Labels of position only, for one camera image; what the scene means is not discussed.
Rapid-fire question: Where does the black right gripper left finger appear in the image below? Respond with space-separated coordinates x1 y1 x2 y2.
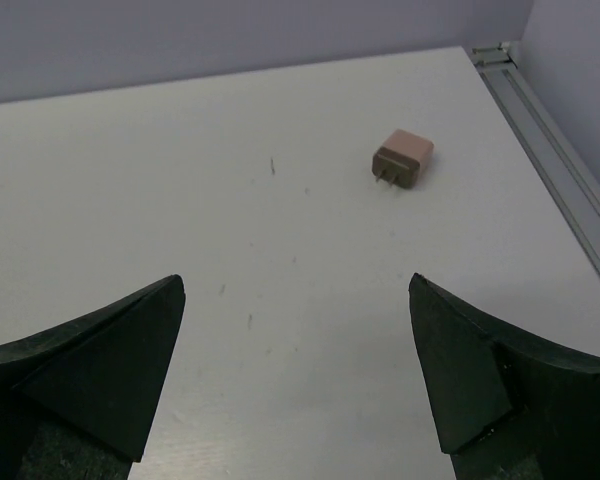
0 275 185 479

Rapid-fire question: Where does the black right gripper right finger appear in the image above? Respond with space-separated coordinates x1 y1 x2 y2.
409 274 600 479

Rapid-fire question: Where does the aluminium side rail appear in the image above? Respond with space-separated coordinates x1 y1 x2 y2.
469 43 600 277

